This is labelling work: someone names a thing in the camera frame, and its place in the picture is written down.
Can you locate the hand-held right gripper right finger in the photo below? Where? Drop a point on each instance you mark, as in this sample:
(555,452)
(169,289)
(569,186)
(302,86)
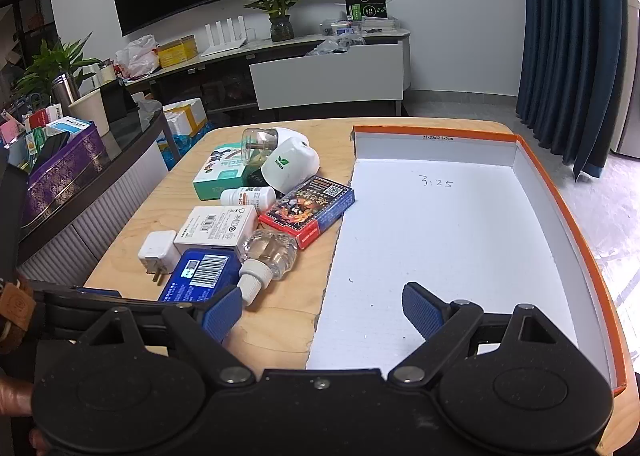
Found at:
(422,308)

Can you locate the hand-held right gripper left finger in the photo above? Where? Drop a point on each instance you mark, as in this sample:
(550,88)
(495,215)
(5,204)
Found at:
(222,313)

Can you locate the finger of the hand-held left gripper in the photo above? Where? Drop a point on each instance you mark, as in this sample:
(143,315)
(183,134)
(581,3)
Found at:
(65,293)
(100,292)

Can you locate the blue plastic box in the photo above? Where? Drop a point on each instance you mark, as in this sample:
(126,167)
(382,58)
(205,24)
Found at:
(200,276)

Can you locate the orange-rimmed white cardboard box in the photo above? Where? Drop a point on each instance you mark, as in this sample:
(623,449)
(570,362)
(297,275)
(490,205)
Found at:
(450,246)

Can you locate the white plug charger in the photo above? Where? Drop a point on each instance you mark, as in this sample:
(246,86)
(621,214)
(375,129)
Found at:
(157,251)

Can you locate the clear refill bottle white cap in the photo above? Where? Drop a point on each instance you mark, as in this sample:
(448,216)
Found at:
(267,251)

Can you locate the white power adapter box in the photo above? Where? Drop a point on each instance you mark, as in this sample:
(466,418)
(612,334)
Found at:
(215,228)

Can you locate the white pill bottle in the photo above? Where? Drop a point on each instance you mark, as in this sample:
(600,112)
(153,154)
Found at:
(247,198)

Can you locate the red blue playing card box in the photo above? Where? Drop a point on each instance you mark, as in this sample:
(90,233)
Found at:
(307,208)

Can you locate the green white bandage box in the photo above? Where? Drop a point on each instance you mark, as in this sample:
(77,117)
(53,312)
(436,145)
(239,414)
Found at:
(220,176)

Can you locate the black power adapter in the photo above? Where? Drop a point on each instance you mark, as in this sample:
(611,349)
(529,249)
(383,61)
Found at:
(257,180)

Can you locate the white plug-in vaporizer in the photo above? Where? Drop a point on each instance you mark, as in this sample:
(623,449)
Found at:
(295,164)

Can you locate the person's left hand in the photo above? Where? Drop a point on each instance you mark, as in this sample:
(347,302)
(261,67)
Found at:
(15,396)

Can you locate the purple tin box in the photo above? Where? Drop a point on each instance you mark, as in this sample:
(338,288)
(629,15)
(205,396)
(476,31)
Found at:
(65,171)

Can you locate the dark curved counter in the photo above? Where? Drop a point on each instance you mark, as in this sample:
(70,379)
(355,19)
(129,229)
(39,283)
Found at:
(115,196)

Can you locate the blue white small box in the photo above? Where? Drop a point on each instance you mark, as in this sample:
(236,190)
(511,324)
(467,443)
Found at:
(70,128)

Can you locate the potted plant in white pot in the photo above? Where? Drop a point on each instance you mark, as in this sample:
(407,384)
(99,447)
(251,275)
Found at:
(90,111)

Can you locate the steel thermos cup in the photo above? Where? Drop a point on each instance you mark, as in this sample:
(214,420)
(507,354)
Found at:
(65,89)

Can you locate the black stand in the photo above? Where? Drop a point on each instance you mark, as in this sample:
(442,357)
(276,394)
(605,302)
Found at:
(117,104)

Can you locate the blue wrapped bottle pack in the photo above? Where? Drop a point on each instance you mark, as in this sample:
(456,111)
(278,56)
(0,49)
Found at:
(182,146)

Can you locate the white yellow cardboard carton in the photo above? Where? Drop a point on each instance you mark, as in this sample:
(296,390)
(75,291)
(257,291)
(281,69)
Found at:
(185,119)

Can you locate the white red plastic bag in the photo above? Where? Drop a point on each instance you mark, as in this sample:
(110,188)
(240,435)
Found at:
(137,56)

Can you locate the yellow cardboard box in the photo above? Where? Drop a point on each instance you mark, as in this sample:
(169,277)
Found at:
(177,52)

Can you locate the dark television cabinet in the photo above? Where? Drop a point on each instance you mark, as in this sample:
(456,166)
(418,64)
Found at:
(215,74)

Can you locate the white cabinet drawer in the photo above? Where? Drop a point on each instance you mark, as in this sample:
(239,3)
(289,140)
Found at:
(325,81)

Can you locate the white router with antennas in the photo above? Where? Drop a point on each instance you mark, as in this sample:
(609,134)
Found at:
(220,44)

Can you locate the clear plastic bags pile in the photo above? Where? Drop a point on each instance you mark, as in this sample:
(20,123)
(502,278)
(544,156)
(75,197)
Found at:
(332,44)

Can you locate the white flat box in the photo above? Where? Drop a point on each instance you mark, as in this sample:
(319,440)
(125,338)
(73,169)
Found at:
(380,25)

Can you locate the potted plant in glass vase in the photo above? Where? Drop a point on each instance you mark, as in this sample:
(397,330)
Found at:
(281,29)

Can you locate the clear plastic case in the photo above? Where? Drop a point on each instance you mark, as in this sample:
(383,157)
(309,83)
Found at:
(340,28)

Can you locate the dark blue curtain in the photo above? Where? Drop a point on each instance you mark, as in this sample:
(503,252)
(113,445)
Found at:
(565,36)

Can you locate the green black box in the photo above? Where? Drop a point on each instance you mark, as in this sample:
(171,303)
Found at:
(365,6)

